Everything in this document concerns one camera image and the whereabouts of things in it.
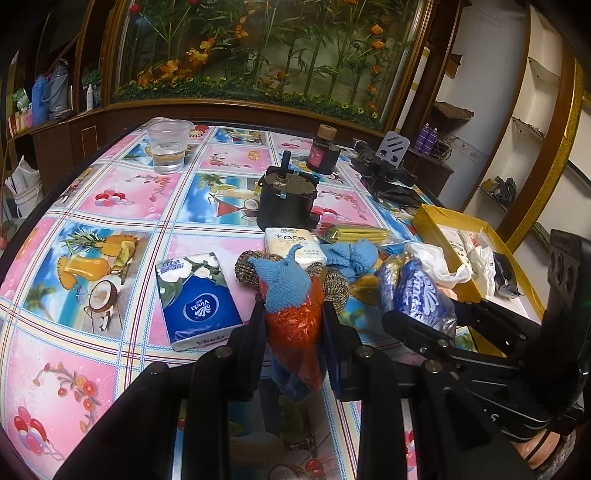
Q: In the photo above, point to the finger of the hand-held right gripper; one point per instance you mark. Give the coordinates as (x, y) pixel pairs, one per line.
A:
(485, 314)
(411, 332)

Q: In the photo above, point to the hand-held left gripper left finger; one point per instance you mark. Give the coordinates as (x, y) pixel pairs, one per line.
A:
(251, 341)

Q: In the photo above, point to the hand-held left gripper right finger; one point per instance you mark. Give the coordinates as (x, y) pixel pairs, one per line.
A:
(341, 360)

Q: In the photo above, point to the orange plastic bag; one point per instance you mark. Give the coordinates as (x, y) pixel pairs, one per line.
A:
(295, 327)

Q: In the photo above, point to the dark blue tissue pack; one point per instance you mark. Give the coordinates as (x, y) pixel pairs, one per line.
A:
(420, 286)

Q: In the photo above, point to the blue knitted cloth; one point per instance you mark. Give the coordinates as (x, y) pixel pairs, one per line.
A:
(351, 258)
(286, 286)

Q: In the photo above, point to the brown knitted ball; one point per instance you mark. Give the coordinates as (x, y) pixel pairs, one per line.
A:
(247, 274)

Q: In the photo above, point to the cream facial tissue pack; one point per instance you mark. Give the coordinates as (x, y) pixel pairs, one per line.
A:
(291, 240)

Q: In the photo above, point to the yellow cardboard box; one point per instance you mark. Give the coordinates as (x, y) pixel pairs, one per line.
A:
(427, 219)

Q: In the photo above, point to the person's right hand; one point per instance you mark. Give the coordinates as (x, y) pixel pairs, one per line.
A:
(545, 452)

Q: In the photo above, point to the black packet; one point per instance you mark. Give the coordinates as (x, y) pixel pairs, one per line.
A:
(505, 274)

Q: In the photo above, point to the blue floral tissue pack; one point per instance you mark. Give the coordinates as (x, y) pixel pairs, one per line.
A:
(198, 304)

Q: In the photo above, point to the white plastic bag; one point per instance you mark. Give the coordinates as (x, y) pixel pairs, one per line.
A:
(434, 263)

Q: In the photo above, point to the white red printed packet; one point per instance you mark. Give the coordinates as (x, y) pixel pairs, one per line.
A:
(461, 237)

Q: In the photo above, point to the yellow green packet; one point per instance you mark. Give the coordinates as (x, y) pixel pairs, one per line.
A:
(355, 234)

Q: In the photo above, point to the black shoes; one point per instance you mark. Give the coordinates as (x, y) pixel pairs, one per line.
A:
(503, 187)

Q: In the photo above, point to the black cylindrical motor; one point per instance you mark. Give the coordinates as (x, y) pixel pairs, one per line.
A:
(286, 203)

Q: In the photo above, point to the black device with white stand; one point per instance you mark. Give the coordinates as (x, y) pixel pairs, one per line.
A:
(388, 180)

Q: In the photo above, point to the perforated metal phone stand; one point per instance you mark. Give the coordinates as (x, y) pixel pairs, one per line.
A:
(392, 147)

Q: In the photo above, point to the dark bottle with cork cap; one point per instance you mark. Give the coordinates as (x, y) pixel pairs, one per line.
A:
(323, 154)

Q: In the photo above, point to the clear plastic cup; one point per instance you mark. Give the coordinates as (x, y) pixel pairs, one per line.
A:
(168, 147)

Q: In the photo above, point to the white paper bag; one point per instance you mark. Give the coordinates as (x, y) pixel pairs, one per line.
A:
(23, 189)

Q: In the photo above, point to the flower decorated glass panel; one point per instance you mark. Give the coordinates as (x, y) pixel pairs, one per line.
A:
(277, 55)

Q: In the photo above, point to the white spray bottle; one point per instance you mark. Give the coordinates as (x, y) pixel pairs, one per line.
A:
(89, 99)

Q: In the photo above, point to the grey thermos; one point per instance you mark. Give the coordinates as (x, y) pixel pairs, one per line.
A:
(57, 92)

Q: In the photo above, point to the blue thermos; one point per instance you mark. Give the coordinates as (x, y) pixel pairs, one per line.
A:
(40, 99)

